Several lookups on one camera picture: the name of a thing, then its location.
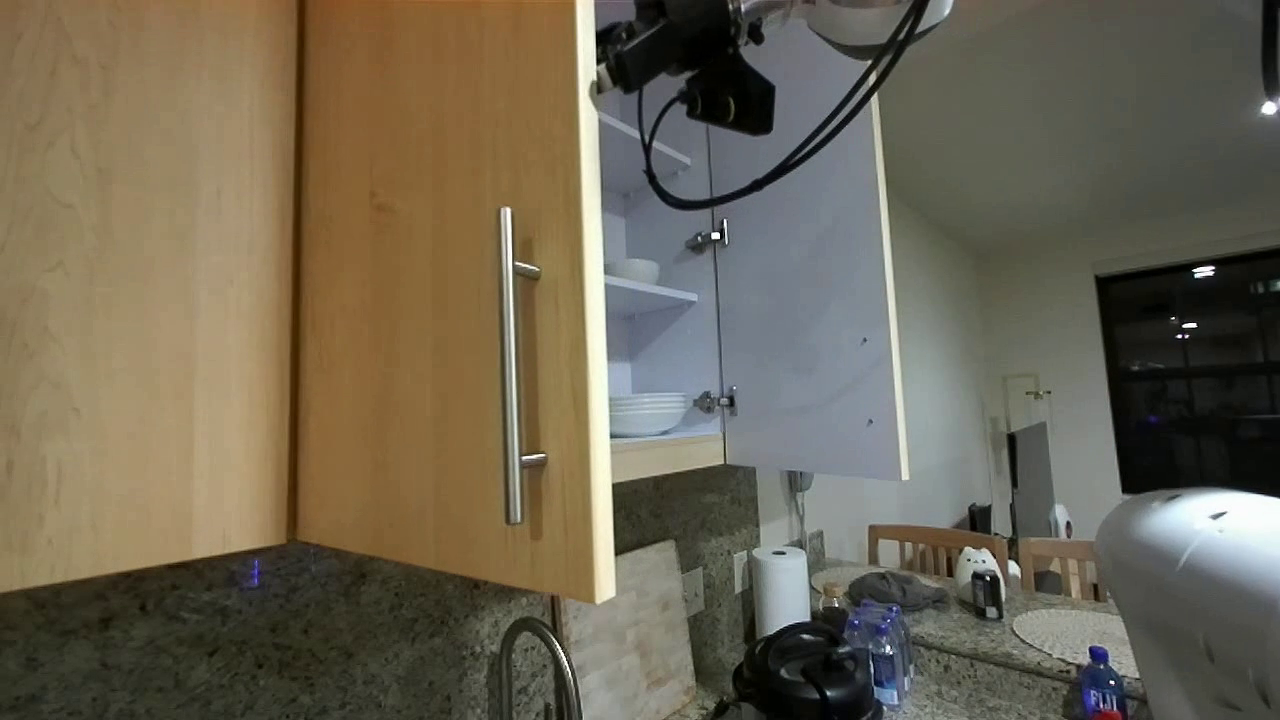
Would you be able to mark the wooden neighbouring cabinet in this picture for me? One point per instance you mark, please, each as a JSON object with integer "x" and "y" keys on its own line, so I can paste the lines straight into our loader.
{"x": 140, "y": 280}

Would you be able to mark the white bowl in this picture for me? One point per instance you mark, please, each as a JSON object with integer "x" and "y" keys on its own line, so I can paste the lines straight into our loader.
{"x": 634, "y": 271}

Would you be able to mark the wall phone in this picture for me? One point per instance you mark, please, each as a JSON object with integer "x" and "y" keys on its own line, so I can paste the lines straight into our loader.
{"x": 800, "y": 482}

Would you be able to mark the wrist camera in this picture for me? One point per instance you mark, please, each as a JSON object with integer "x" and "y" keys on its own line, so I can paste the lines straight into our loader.
{"x": 738, "y": 95}

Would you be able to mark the paper towel roll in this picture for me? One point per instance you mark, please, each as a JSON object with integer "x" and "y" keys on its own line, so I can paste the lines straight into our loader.
{"x": 781, "y": 592}

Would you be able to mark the grey cloth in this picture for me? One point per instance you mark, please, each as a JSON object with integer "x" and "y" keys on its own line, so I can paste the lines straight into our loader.
{"x": 898, "y": 590}

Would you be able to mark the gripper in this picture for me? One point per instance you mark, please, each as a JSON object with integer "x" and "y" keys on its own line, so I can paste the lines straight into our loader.
{"x": 668, "y": 40}

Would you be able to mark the pack of water bottles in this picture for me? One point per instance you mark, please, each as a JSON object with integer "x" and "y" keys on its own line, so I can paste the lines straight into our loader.
{"x": 884, "y": 655}

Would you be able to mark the round woven placemat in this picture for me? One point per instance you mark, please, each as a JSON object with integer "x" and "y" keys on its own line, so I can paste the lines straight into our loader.
{"x": 832, "y": 578}
{"x": 1065, "y": 635}

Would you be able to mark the wooden wall cabinet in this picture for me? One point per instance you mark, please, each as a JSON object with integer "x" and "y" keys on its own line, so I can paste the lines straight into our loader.
{"x": 440, "y": 300}

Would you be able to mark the water bottle with blue label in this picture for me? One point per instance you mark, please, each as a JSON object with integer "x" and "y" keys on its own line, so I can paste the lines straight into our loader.
{"x": 1102, "y": 695}

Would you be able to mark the black round lidded appliance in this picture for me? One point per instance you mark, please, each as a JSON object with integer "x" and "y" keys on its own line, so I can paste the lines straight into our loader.
{"x": 800, "y": 675}

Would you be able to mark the white cat figure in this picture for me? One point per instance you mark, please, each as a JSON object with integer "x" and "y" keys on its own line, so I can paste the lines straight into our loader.
{"x": 980, "y": 575}

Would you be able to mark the silver curved tap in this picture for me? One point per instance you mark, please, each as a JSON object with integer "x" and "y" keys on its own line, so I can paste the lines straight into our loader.
{"x": 560, "y": 660}

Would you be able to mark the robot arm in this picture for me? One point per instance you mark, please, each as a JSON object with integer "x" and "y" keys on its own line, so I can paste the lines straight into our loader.
{"x": 1190, "y": 600}

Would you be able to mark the wooden chair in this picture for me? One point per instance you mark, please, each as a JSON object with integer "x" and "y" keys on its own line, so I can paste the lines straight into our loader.
{"x": 1060, "y": 570}
{"x": 930, "y": 545}

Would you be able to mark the stack of white plates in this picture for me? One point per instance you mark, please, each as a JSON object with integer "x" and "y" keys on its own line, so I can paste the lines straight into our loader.
{"x": 646, "y": 415}

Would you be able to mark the cabinet door with white inside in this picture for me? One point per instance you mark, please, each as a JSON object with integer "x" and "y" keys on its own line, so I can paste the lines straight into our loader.
{"x": 800, "y": 320}

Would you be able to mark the dark window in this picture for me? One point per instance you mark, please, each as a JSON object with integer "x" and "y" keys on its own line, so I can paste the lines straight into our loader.
{"x": 1190, "y": 380}

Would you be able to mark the wall socket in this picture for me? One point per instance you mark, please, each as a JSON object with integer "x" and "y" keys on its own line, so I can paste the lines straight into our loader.
{"x": 693, "y": 591}
{"x": 740, "y": 571}

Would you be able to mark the light wooden cutting board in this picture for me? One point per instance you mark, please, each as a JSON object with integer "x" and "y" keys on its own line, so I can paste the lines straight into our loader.
{"x": 630, "y": 640}

